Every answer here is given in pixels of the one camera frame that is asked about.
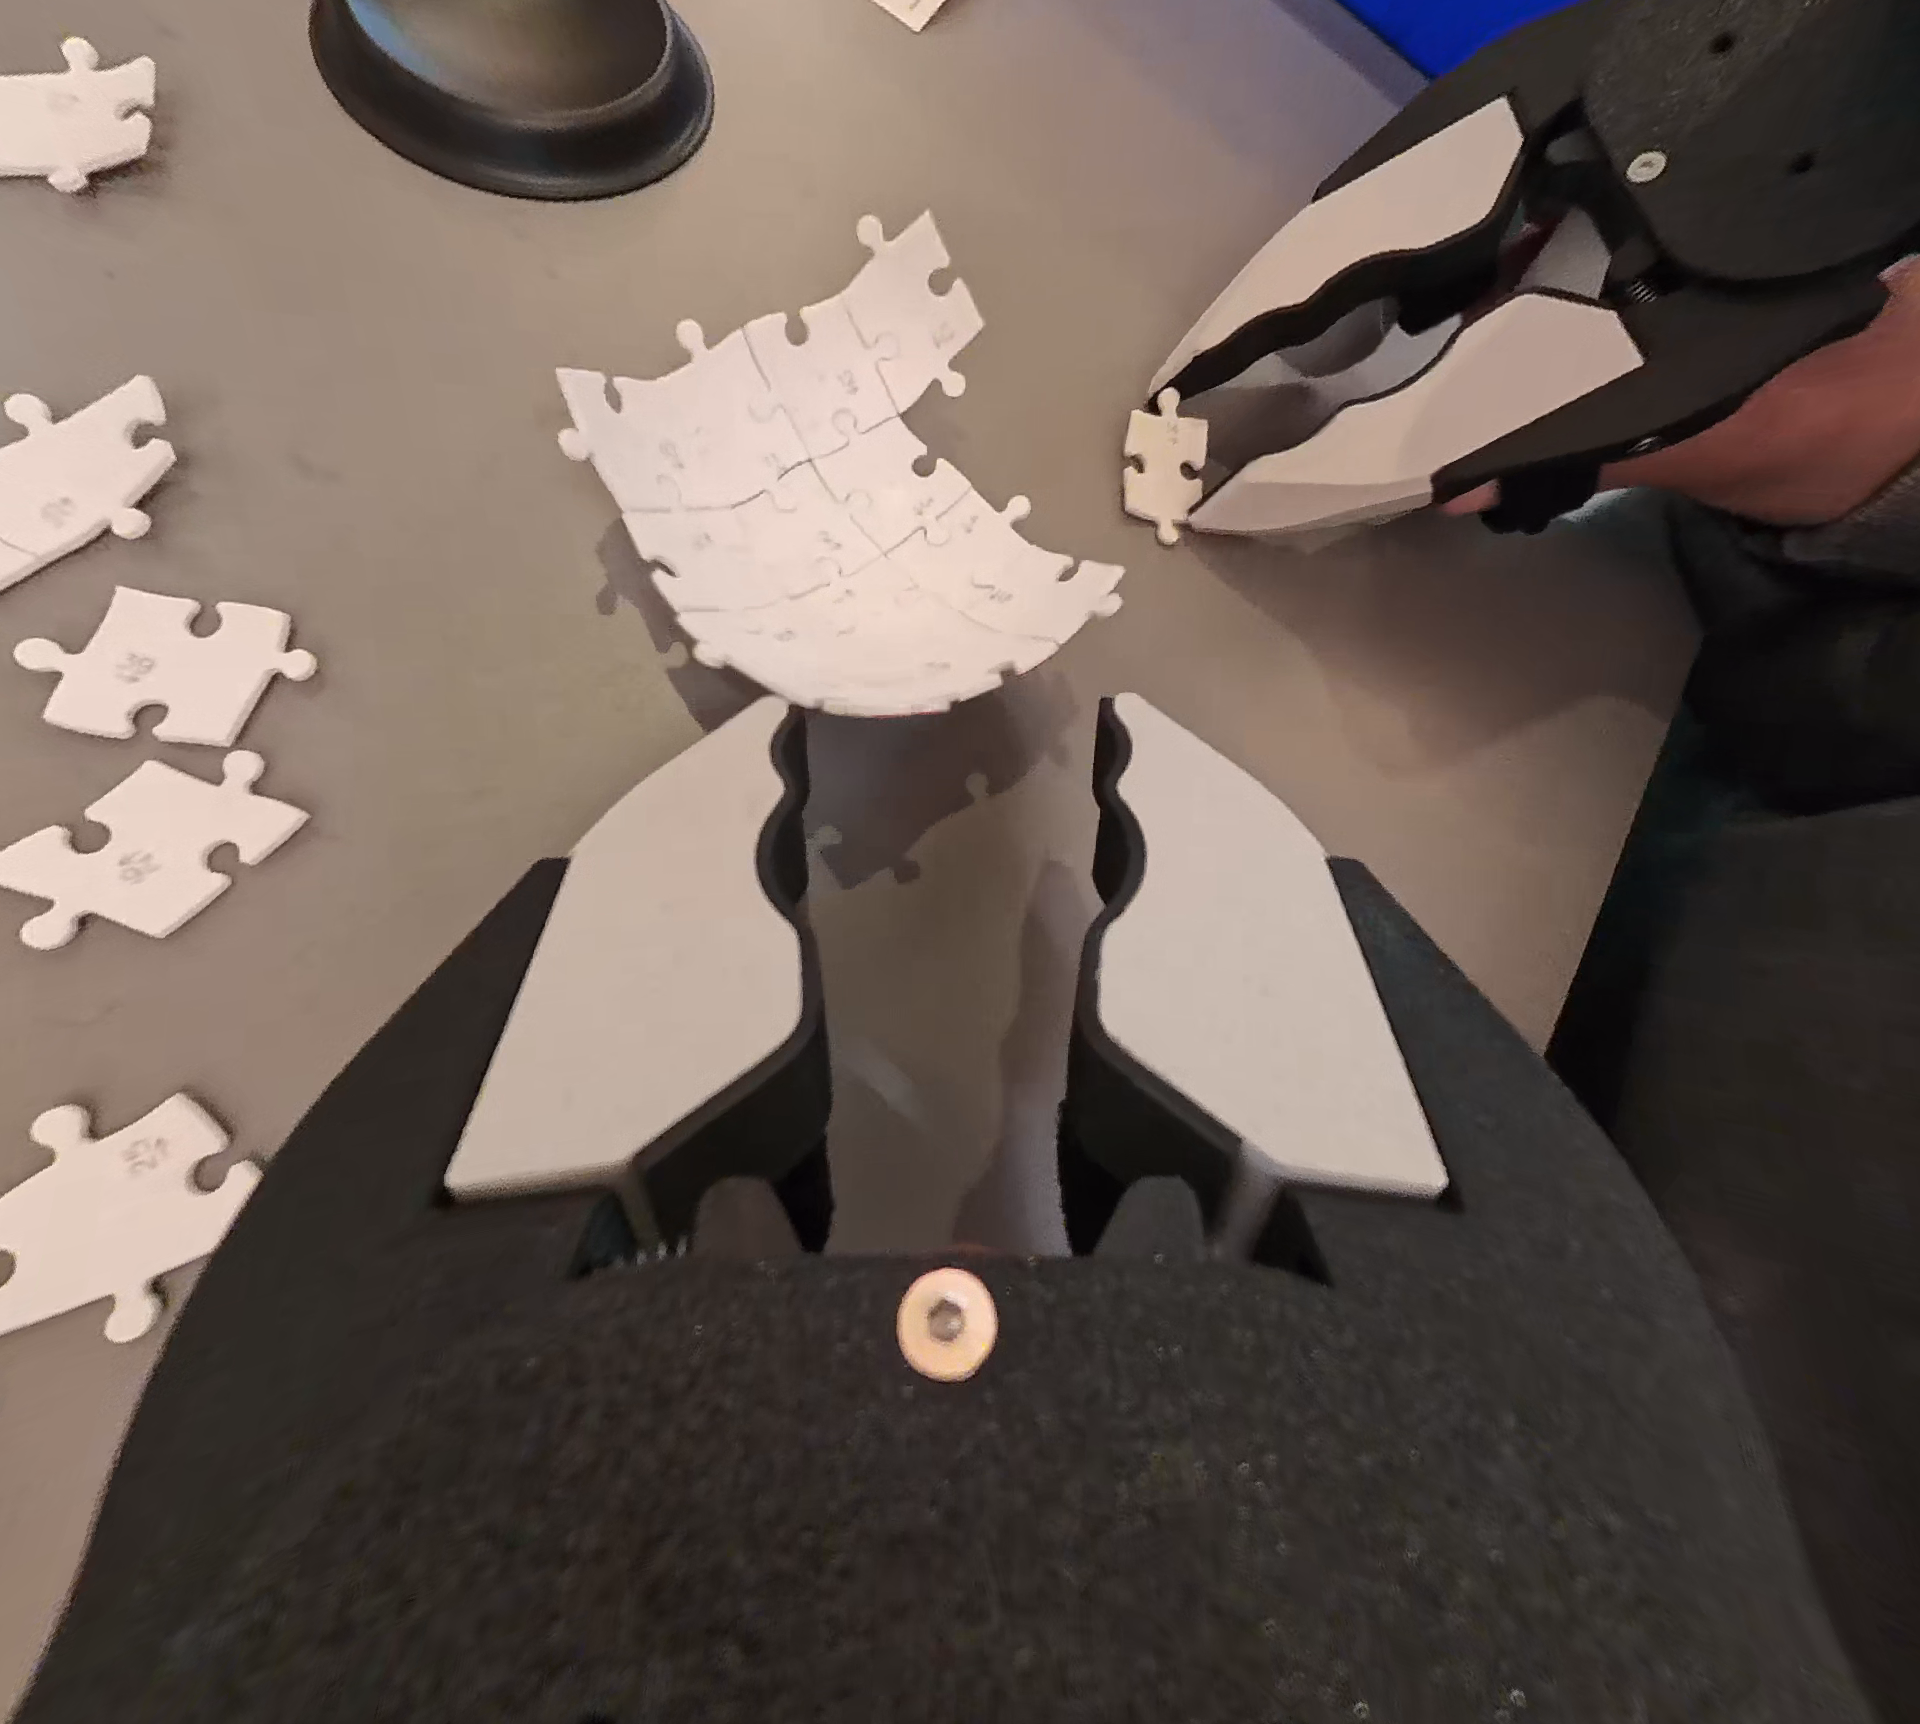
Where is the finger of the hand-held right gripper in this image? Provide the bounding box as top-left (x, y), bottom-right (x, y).
top-left (1146, 97), bottom-right (1610, 410)
top-left (1188, 290), bottom-right (1648, 543)

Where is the black round stand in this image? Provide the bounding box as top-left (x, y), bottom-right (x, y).
top-left (305, 0), bottom-right (717, 206)

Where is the pile of white puzzle pieces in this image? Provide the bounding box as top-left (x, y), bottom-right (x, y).
top-left (0, 375), bottom-right (321, 1347)

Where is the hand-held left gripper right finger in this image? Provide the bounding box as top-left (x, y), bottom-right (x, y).
top-left (1056, 692), bottom-right (1451, 1254)

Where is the joined white puzzle piece pair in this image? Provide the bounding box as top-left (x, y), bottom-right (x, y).
top-left (0, 35), bottom-right (162, 199)

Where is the person's right forearm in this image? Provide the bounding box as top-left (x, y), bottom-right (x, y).
top-left (1685, 465), bottom-right (1920, 813)

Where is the single white puzzle piece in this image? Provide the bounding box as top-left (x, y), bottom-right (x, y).
top-left (1119, 386), bottom-right (1212, 550)

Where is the curved assembled puzzle section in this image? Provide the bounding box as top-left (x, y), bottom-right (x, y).
top-left (553, 208), bottom-right (1127, 721)

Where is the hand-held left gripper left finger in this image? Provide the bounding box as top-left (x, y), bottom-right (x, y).
top-left (443, 698), bottom-right (830, 1254)

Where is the person's right hand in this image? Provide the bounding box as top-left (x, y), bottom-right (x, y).
top-left (1444, 255), bottom-right (1920, 527)

